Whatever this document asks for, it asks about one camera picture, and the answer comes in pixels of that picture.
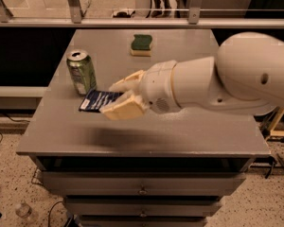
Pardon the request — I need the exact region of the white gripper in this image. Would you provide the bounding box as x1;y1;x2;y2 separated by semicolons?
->
99;61;181;120

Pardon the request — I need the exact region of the blue rxbar blueberry wrapper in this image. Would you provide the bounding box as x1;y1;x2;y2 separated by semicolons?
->
79;90;122;113

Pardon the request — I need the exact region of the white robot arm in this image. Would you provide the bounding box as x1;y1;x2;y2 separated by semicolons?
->
100;32;284;120

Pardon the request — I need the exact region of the green yellow sponge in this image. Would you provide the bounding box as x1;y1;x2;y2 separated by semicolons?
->
131;34;152;57

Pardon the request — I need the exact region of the green soda can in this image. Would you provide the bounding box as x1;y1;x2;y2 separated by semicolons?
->
66;49;97;96

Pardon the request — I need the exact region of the metal railing beam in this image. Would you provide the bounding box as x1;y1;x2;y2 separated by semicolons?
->
0;18;284;29

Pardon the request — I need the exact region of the grey top drawer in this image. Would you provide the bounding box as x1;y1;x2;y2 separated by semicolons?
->
41;171;245;196

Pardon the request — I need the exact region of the grey drawer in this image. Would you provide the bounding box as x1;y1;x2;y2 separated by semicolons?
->
64;197;222;218
80;216;206;227
41;171;245;196

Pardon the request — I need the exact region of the grey middle drawer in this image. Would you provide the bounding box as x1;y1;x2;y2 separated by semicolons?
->
64;197;222;218

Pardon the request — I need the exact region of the grey bottom drawer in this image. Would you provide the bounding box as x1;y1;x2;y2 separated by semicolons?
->
80;216;206;227

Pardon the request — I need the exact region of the clear plastic water bottle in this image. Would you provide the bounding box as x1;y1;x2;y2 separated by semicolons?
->
15;202;38;223

